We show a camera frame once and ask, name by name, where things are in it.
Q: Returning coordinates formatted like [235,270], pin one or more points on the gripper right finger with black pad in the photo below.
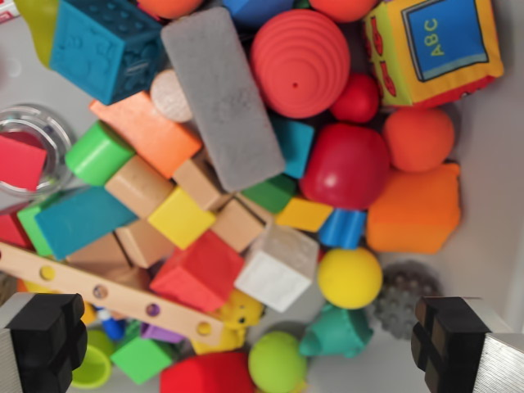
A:
[450,348]

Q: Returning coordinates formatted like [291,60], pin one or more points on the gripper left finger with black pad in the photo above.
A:
[45,340]

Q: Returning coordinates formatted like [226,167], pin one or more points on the light grey plastic bin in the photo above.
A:
[487,204]

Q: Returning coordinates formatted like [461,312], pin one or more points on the red soft object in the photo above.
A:
[204,374]

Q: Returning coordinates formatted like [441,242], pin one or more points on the blue soft object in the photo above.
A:
[258,10]

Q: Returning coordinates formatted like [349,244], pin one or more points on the lime green cup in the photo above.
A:
[96,360]

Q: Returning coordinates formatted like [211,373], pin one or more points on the small blue plastic piece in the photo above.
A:
[112,327]

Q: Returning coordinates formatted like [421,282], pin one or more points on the grey knobby ball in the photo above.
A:
[399,299]

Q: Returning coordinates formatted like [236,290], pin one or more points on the wooden strip with holes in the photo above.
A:
[123,296]

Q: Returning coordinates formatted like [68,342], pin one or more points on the bright green cube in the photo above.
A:
[141,360]

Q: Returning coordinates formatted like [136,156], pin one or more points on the natural wood block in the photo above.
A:
[200,184]
[137,186]
[98,251]
[145,243]
[237,223]

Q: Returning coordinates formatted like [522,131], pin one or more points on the teal rubber animal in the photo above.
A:
[340,333]

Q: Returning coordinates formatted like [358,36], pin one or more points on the dark red wooden block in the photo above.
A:
[12,231]

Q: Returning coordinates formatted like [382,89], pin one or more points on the light green wooden block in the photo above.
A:
[30,227]

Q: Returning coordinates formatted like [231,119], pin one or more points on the purple plastic piece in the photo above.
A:
[159,333]

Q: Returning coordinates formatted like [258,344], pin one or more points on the yellow ball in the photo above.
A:
[350,278]

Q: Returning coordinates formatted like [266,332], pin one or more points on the large teal wooden block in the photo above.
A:
[82,221]

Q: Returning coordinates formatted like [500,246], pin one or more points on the orange soft cube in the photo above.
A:
[413,213]

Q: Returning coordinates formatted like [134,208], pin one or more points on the lime green ball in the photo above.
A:
[276,362]

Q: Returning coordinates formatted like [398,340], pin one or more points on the red wooden cube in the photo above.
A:
[18,161]

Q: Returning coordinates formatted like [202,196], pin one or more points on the yellow wooden cube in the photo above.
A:
[182,219]

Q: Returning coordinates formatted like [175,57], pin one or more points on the green wooden cylinder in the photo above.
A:
[96,155]

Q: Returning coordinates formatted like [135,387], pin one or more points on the white wooden cube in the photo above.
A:
[274,270]

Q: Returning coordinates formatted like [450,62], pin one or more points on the yellow-orange flat block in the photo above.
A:
[305,213]

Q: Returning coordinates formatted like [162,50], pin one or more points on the yellow rubber animal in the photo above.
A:
[241,313]

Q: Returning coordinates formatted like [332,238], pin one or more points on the red toy apple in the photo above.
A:
[346,168]

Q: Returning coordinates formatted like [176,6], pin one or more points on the orange-red toy fruit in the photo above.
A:
[419,139]

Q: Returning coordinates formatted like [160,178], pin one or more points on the orange wooden block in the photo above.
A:
[147,131]

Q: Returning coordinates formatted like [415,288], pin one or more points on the dark green wooden block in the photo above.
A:
[270,192]

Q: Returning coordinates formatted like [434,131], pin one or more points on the small teal wooden block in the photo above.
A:
[296,143]

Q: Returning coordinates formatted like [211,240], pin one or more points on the small red ball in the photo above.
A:
[356,100]

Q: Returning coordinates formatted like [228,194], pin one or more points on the fabric ABC cube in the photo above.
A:
[438,49]

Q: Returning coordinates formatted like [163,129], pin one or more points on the teal embossed rubber cube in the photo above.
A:
[98,45]

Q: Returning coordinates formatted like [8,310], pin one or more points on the grey foam block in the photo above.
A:
[225,98]

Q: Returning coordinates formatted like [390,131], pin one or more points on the olive green toy pear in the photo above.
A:
[41,28]

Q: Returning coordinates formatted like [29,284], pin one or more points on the red ribbed rubber ball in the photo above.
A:
[299,61]

